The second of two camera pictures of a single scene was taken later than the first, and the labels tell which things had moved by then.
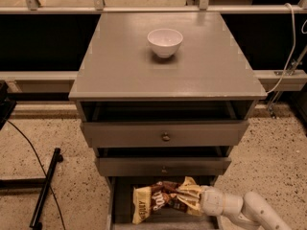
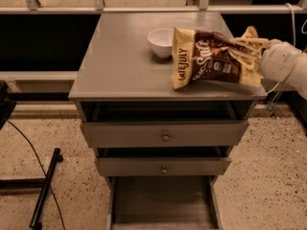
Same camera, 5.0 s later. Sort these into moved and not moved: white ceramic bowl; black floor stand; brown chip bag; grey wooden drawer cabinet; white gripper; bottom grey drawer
Moved: brown chip bag; white gripper
Not moved: bottom grey drawer; grey wooden drawer cabinet; white ceramic bowl; black floor stand
